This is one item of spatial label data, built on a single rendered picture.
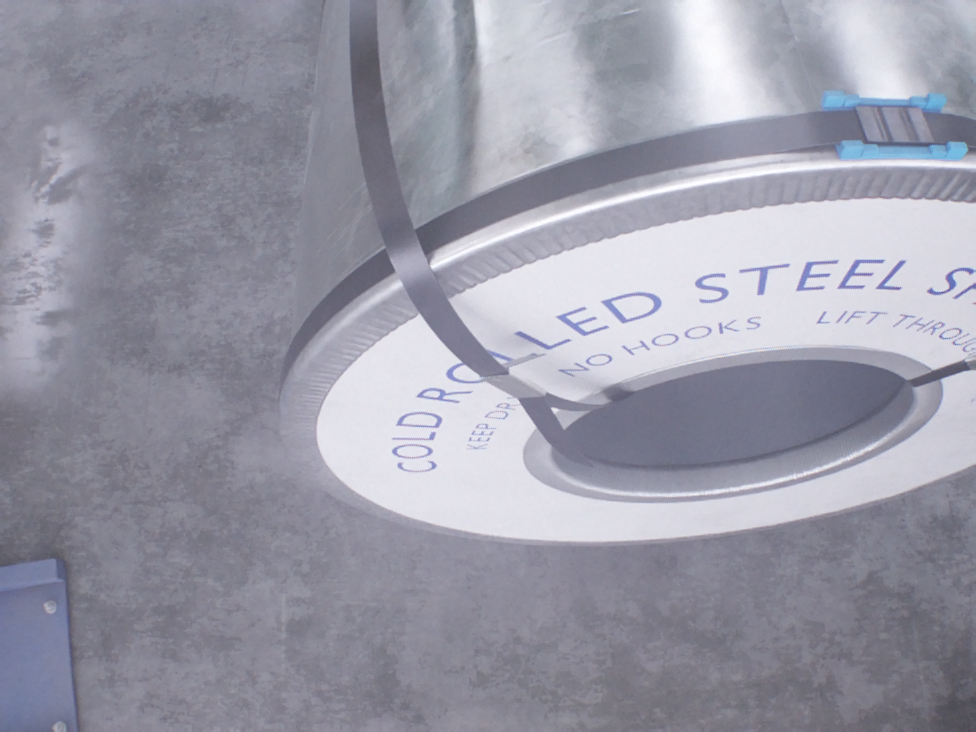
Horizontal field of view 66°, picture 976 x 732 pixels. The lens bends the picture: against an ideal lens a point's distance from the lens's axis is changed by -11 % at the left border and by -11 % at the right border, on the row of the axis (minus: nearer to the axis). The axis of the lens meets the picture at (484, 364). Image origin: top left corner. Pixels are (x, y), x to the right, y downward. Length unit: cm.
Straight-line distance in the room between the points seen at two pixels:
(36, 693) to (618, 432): 141
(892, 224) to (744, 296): 16
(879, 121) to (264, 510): 160
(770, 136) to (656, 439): 83
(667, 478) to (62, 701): 140
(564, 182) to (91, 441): 168
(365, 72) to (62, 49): 239
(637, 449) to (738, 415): 19
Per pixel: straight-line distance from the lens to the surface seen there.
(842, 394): 137
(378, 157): 72
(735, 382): 146
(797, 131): 65
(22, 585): 210
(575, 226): 65
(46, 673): 207
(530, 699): 182
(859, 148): 64
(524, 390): 79
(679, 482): 139
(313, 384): 90
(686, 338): 85
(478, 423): 101
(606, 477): 132
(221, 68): 275
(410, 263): 70
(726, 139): 65
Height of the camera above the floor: 182
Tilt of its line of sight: 65 degrees down
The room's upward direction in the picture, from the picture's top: 1 degrees counter-clockwise
